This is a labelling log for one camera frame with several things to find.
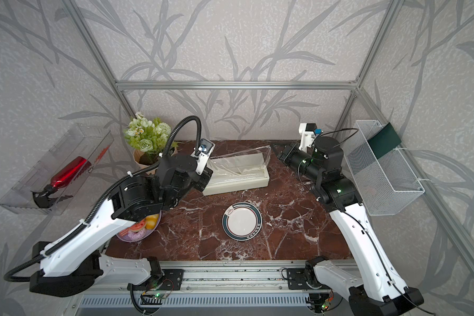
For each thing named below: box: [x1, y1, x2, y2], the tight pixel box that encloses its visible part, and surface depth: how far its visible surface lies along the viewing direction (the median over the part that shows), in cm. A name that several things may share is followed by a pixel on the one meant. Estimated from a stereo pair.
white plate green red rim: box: [221, 201, 263, 242], surface depth 90 cm
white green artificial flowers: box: [123, 111, 180, 153], surface depth 86 cm
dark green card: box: [367, 121, 402, 160], surface depth 72 cm
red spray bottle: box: [30, 156, 92, 209], surface depth 63 cm
